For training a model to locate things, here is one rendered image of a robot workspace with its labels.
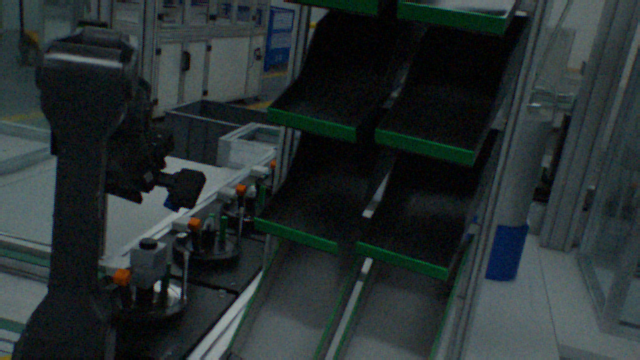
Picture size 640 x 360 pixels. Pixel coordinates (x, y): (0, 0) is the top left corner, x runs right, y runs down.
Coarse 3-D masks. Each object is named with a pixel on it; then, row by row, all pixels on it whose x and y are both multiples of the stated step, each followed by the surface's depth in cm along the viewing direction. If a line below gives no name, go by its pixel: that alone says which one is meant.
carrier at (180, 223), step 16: (240, 208) 130; (176, 224) 141; (208, 224) 129; (224, 224) 134; (240, 224) 131; (160, 240) 135; (176, 240) 131; (208, 240) 130; (224, 240) 135; (240, 240) 141; (176, 256) 127; (192, 256) 125; (208, 256) 126; (224, 256) 127; (240, 256) 133; (256, 256) 134; (176, 272) 122; (192, 272) 123; (208, 272) 124; (224, 272) 125; (240, 272) 126; (256, 272) 128; (208, 288) 120; (224, 288) 119; (240, 288) 120
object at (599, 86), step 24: (624, 0) 174; (600, 24) 177; (624, 24) 175; (600, 48) 178; (624, 48) 177; (600, 72) 180; (600, 96) 181; (576, 120) 184; (600, 120) 183; (576, 144) 186; (600, 144) 184; (576, 168) 188; (552, 192) 193; (576, 192) 190; (552, 216) 193; (576, 216) 191; (552, 240) 195
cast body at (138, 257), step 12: (144, 240) 104; (156, 240) 105; (132, 252) 104; (144, 252) 103; (156, 252) 103; (132, 264) 104; (144, 264) 104; (156, 264) 104; (132, 276) 103; (144, 276) 103; (156, 276) 105; (144, 288) 104
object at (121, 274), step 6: (120, 270) 98; (126, 270) 98; (132, 270) 100; (114, 276) 97; (120, 276) 97; (126, 276) 98; (114, 282) 98; (120, 282) 98; (126, 282) 98; (120, 288) 99; (126, 288) 99; (120, 294) 100; (126, 294) 100; (126, 300) 101; (132, 300) 102; (126, 306) 102; (132, 306) 102
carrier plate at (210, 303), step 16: (192, 288) 117; (192, 304) 112; (208, 304) 112; (224, 304) 113; (192, 320) 107; (208, 320) 108; (128, 336) 100; (144, 336) 100; (160, 336) 101; (176, 336) 102; (192, 336) 102; (128, 352) 96; (144, 352) 97; (160, 352) 97; (176, 352) 98
